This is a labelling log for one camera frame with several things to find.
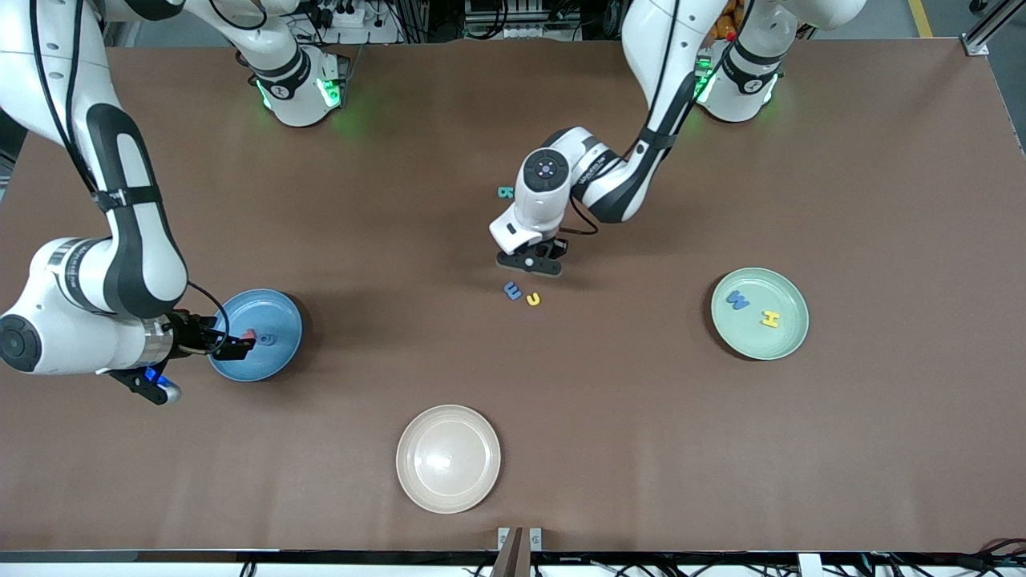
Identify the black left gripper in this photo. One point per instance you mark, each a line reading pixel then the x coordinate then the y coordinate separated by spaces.
pixel 556 247

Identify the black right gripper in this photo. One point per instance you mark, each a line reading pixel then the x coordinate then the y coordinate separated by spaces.
pixel 190 332

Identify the small blue foam letter m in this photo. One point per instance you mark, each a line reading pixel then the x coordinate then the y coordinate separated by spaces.
pixel 512 290

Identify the large blue foam letter M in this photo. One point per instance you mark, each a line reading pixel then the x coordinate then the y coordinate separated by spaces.
pixel 737 301

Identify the yellow foam letter H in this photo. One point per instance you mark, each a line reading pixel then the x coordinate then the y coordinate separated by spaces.
pixel 769 319

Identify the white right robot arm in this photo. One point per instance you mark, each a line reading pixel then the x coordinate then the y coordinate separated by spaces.
pixel 120 264

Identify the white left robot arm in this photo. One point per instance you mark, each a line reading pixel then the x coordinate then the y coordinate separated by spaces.
pixel 657 40

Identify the blue plate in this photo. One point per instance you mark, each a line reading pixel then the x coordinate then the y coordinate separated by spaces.
pixel 276 361

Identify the light green plate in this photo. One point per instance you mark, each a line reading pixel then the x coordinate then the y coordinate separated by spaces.
pixel 760 336

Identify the beige plate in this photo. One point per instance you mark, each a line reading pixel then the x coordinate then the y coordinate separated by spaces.
pixel 447 458

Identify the orange packets pile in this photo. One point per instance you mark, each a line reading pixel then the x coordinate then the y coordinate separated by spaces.
pixel 725 28

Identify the white power strip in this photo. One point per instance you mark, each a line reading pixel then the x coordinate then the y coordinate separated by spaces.
pixel 337 16

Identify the table edge rail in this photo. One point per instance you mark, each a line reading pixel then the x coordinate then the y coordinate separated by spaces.
pixel 240 555

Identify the silver metal bracket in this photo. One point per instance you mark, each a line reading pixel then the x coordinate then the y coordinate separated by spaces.
pixel 535 538
pixel 503 538

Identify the aluminium frame post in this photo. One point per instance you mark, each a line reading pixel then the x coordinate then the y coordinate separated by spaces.
pixel 990 24

